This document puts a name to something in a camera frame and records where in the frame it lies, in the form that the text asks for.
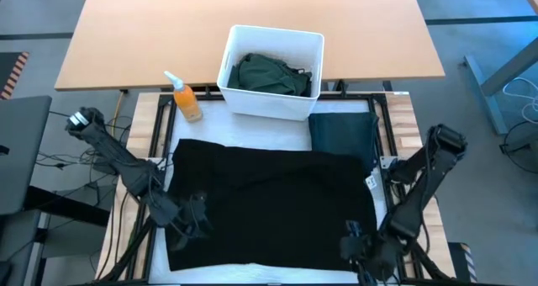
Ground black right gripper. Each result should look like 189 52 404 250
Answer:
340 220 405 286

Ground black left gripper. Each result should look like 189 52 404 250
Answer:
170 190 211 252

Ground black garment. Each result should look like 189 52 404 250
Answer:
165 138 379 273
296 69 314 98

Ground dark blue denim jeans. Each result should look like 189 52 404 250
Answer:
308 111 380 174

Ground white plastic laundry basket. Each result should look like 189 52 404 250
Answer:
216 24 325 122

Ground dark green garment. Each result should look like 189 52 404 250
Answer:
226 52 313 98

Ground black hazard-striped box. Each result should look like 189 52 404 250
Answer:
447 241 478 283

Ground orange spray bottle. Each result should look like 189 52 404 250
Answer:
163 70 203 124

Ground dark grey chair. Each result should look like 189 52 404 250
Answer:
0 94 54 286

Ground black hazard-striped floor mat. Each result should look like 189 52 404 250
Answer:
0 50 30 101

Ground black aluminium table frame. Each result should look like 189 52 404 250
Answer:
98 90 455 286

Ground yellow cable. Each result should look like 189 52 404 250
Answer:
111 90 127 142

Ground white cable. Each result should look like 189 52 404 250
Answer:
502 76 538 125

